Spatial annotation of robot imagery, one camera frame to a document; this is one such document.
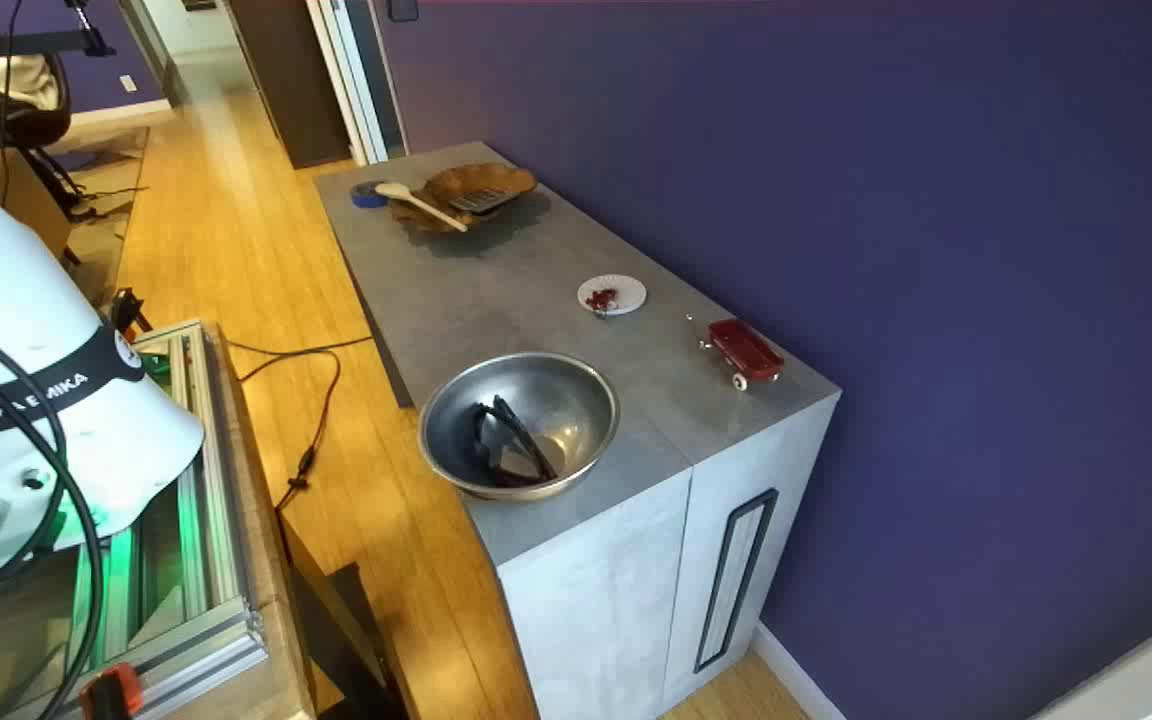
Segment wooden spoon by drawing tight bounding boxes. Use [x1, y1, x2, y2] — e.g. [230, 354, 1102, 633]
[373, 176, 477, 239]

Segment silver metal bowl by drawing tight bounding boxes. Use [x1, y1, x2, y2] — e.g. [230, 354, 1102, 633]
[418, 346, 619, 509]

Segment small white plate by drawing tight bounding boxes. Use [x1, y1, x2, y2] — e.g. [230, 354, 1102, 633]
[574, 273, 651, 323]

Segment black utensil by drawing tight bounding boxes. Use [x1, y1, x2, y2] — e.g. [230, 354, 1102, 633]
[467, 390, 563, 489]

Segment grey concrete cabinet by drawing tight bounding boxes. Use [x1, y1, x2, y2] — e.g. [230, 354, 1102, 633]
[313, 137, 848, 720]

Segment brown wooden slab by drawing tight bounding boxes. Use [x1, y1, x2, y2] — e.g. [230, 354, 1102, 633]
[391, 160, 556, 242]

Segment red toy car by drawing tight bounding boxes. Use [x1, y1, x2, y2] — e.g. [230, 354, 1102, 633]
[698, 315, 787, 396]

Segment orange clamp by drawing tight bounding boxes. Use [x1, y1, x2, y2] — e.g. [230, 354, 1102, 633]
[81, 658, 153, 720]

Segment black office chair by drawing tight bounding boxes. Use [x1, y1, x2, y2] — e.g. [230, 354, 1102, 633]
[0, 0, 114, 225]

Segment black cabinet door handle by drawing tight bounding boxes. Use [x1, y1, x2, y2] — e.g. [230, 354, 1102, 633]
[692, 484, 784, 677]

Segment black floor cable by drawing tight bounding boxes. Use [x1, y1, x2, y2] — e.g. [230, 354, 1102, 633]
[219, 333, 382, 517]

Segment white door frame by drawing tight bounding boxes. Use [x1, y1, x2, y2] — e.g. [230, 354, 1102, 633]
[302, 0, 410, 169]

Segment metal robot stand frame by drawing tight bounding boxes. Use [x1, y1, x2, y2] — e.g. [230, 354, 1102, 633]
[0, 315, 273, 720]

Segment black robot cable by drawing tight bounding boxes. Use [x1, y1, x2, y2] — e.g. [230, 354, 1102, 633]
[0, 299, 114, 720]

